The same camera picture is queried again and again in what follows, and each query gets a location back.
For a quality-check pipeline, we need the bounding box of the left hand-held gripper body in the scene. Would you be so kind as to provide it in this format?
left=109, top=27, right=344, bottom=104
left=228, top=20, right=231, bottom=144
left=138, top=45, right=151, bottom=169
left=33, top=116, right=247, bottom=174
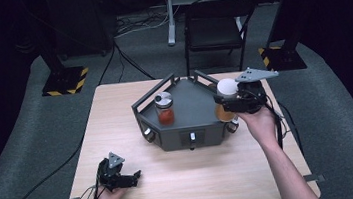
left=95, top=150, right=129, bottom=194

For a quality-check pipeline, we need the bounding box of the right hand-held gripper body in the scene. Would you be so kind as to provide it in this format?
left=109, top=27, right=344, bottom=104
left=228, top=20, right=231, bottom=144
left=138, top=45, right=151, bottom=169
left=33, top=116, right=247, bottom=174
left=220, top=64, right=284, bottom=118

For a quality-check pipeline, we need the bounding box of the white-lidded jar with orange contents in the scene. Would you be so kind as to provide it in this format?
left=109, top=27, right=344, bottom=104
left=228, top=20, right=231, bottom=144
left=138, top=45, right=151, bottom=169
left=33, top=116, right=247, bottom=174
left=211, top=76, right=244, bottom=124

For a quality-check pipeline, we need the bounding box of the black hexagonal tray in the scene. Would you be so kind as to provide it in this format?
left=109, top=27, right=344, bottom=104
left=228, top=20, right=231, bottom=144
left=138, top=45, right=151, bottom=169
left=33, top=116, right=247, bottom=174
left=127, top=65, right=243, bottom=157

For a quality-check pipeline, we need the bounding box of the person's right hand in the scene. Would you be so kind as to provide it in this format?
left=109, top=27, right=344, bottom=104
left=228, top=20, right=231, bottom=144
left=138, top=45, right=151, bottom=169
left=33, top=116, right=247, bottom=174
left=235, top=103, right=281, bottom=155

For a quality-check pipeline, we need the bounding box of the black stand with striped base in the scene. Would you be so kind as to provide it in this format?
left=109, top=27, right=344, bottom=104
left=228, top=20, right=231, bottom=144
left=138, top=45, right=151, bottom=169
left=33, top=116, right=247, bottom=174
left=252, top=0, right=309, bottom=75
left=30, top=0, right=92, bottom=99

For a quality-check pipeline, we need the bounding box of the glass jar with red contents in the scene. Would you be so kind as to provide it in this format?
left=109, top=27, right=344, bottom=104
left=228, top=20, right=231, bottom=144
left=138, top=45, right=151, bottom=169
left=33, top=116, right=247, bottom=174
left=153, top=90, right=177, bottom=128

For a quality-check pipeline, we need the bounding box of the black folding chair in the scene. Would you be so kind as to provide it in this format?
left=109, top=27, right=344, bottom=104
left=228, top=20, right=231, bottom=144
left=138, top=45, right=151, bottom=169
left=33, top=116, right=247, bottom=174
left=178, top=0, right=265, bottom=78

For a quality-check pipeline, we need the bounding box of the white metal stand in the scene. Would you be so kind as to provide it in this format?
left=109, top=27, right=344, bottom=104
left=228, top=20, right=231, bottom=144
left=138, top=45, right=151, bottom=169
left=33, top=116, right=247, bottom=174
left=162, top=0, right=256, bottom=47

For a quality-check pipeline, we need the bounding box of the right hand-held gripper cable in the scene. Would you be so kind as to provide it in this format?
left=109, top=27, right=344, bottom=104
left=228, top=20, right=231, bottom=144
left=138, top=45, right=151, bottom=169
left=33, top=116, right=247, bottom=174
left=263, top=94, right=306, bottom=162

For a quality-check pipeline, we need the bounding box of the long black floor cable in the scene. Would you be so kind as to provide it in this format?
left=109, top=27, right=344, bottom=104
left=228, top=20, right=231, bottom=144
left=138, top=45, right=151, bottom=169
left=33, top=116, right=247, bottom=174
left=0, top=136, right=93, bottom=199

